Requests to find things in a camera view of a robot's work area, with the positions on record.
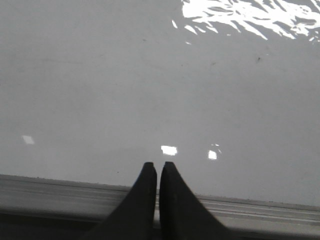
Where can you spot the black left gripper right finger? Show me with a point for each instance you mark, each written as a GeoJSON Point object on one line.
{"type": "Point", "coordinates": [182, 216]}

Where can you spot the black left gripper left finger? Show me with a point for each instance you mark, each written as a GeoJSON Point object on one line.
{"type": "Point", "coordinates": [133, 218]}

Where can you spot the white whiteboard with aluminium frame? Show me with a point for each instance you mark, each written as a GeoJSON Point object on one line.
{"type": "Point", "coordinates": [228, 90]}

